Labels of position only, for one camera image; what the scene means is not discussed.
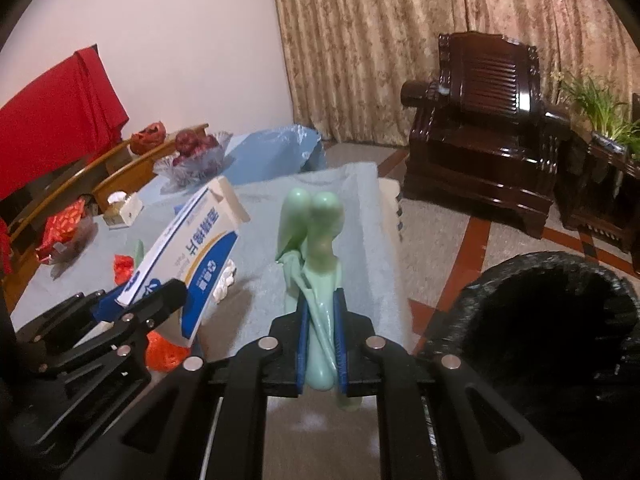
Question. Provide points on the beige patterned curtain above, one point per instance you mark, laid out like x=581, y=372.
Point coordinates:
x=400, y=35

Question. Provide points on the clear glass fruit bowl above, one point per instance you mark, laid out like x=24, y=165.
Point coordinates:
x=192, y=165

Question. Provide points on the light wooden chair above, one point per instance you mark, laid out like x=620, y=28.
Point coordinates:
x=75, y=180
x=145, y=160

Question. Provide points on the green rubber glove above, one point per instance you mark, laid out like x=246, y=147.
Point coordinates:
x=320, y=270

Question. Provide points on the dark wooden armchair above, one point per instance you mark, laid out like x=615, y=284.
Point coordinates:
x=480, y=135

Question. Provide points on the blue plastic sheet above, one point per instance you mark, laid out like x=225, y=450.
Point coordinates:
x=270, y=155

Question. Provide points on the white crumpled tissue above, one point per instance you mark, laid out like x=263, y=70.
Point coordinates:
x=225, y=280

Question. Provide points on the red cloth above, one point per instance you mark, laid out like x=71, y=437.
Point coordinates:
x=55, y=110

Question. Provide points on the small white box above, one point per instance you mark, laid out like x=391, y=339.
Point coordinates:
x=122, y=210

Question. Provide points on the green potted plant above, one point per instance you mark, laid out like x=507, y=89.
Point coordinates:
x=600, y=100

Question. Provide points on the red crumpled wrapper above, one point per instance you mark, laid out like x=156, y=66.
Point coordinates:
x=123, y=267

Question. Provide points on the black bag-lined bin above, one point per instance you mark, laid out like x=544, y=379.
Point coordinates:
x=540, y=360

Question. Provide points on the dark wooden side table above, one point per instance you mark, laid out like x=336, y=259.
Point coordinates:
x=600, y=200

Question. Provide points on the clear plastic bag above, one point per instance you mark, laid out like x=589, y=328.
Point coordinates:
x=80, y=245

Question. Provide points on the red patterned packet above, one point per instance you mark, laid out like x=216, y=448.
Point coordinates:
x=60, y=225

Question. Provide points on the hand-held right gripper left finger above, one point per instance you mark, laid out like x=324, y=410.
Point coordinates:
x=301, y=350

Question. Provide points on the red apple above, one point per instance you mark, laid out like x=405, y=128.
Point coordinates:
x=186, y=140
x=209, y=142

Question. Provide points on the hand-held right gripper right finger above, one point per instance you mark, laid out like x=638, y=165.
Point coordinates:
x=342, y=345

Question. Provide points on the orange foam net sleeve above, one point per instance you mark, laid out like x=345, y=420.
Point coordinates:
x=162, y=352

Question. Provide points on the grey-blue towel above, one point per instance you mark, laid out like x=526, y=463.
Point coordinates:
x=270, y=240

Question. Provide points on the small green plastic piece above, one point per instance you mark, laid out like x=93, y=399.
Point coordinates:
x=137, y=251

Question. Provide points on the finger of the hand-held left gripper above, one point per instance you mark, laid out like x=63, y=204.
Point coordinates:
x=162, y=297
x=107, y=307

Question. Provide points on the white and blue cardboard box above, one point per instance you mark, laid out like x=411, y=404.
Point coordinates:
x=200, y=250

